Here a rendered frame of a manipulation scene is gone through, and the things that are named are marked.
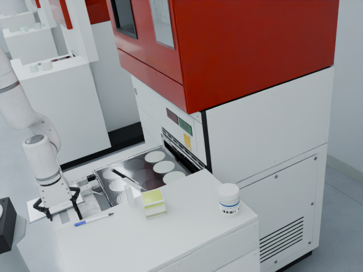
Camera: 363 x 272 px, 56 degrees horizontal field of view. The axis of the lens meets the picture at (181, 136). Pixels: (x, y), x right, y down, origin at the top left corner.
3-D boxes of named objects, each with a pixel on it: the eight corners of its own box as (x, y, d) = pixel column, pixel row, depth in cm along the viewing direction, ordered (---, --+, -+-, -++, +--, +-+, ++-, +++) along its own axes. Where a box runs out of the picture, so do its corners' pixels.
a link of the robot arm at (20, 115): (7, 75, 114) (46, 151, 129) (-18, 94, 100) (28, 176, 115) (32, 69, 113) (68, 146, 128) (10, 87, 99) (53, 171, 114)
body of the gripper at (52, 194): (61, 166, 125) (70, 190, 131) (32, 176, 122) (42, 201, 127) (65, 176, 119) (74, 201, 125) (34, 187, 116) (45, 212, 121)
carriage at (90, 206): (88, 184, 163) (86, 179, 162) (110, 230, 134) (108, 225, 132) (71, 190, 160) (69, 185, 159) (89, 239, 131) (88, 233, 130)
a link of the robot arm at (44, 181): (58, 161, 124) (60, 168, 126) (33, 170, 121) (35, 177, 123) (62, 172, 118) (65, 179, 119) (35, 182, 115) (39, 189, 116)
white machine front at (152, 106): (145, 126, 216) (132, 64, 196) (214, 193, 150) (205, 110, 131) (140, 127, 215) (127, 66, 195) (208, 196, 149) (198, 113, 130)
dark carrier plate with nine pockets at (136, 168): (161, 147, 175) (161, 146, 175) (194, 180, 148) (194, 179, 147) (96, 171, 163) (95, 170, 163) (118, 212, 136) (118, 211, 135)
